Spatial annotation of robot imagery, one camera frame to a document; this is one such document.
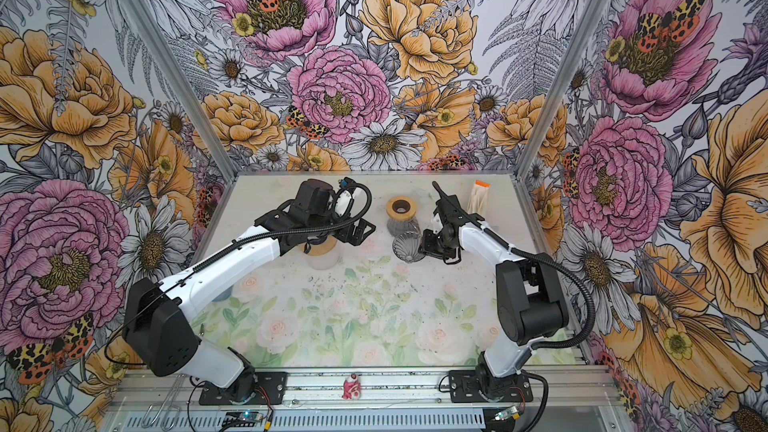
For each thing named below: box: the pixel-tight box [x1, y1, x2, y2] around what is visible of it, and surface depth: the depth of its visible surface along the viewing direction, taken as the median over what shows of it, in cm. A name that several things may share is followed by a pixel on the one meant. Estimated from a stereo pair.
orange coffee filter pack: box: [467, 180, 491, 214], surface depth 104 cm
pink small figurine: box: [342, 373, 361, 400], surface depth 73 cm
